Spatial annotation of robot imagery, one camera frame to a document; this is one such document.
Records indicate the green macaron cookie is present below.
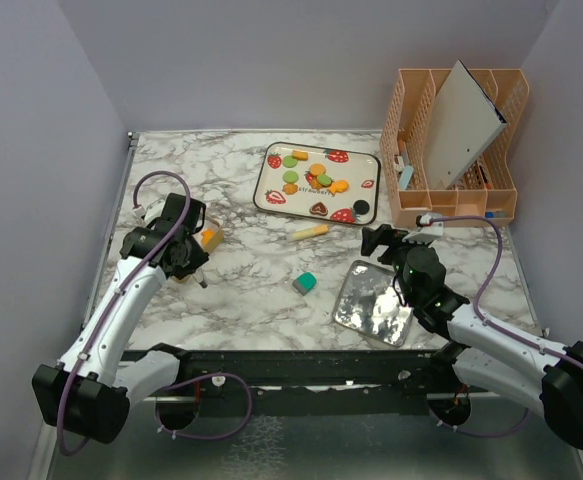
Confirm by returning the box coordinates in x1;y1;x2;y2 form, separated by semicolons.
282;156;298;168
316;174;333;187
283;171;299;184

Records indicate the light blue eraser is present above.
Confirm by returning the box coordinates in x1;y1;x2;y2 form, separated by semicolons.
398;165;414;190

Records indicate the brown heart cookie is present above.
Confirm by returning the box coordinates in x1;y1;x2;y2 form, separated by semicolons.
309;202;328;217

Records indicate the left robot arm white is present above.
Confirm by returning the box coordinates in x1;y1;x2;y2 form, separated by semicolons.
32;193;209;444

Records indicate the grey white board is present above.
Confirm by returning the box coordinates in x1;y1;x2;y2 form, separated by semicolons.
423;60;507;190

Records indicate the black sandwich cookie right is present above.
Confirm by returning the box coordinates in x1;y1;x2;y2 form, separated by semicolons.
353;200;370;215

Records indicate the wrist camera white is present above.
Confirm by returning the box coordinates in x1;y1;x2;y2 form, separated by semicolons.
133;198;166;223
403;212;444;245

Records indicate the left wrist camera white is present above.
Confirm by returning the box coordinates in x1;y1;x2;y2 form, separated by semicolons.
133;198;166;223

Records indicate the orange flower cookie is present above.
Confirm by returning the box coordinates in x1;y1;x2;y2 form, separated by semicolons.
283;183;298;195

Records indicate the gold cookie tin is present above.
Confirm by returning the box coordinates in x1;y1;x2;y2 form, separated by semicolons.
194;217;224;255

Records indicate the orange fish cookie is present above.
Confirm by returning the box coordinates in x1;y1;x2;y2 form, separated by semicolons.
328;180;349;195

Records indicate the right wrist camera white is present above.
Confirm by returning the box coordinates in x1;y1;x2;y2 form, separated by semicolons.
403;212;444;245

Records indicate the yellow orange highlighter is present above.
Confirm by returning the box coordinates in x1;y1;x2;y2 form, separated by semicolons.
287;224;329;241

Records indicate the strawberry pattern tray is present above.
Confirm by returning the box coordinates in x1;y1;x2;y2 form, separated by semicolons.
253;142;381;226

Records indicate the round tan biscuit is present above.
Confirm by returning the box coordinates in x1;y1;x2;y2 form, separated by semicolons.
309;163;326;176

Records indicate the silver tin lid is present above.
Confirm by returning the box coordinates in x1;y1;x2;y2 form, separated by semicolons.
331;260;412;347

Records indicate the green grey eraser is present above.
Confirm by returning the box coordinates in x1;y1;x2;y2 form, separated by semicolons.
292;272;317;296

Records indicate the orange swirl cookie centre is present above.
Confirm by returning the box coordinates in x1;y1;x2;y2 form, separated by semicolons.
307;176;322;190

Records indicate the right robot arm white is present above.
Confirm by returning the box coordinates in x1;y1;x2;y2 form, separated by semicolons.
361;214;583;450

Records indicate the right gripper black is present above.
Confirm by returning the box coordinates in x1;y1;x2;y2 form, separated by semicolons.
361;222;432;303

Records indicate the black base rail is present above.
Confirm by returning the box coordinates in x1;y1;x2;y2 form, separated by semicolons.
68;342;547;416

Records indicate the peach desk organizer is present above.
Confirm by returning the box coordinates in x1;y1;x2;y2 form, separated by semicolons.
380;62;529;228

